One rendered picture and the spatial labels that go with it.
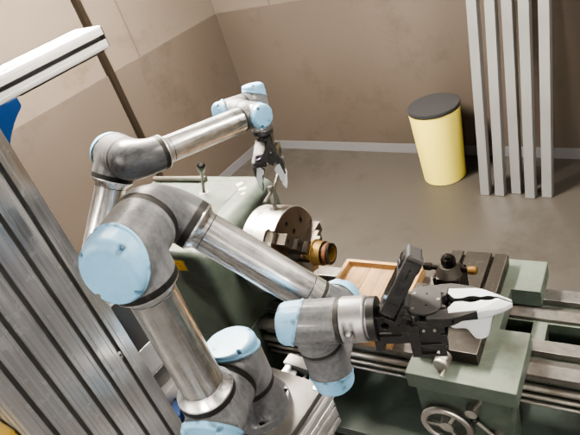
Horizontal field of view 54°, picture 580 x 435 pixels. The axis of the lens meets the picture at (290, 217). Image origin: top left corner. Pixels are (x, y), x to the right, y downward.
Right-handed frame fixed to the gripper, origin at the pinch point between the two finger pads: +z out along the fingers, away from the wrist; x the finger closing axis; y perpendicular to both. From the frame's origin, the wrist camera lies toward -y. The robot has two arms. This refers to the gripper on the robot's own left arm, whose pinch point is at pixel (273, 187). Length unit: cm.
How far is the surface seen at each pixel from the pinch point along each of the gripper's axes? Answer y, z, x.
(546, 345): -34, 45, -79
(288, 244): -14.3, 15.2, -5.2
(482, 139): 188, 52, -85
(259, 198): 7.8, 6.1, 8.5
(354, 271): 6.9, 38.9, -21.3
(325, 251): -12.4, 19.9, -16.5
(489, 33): 183, -13, -93
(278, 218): -9.9, 7.5, -2.3
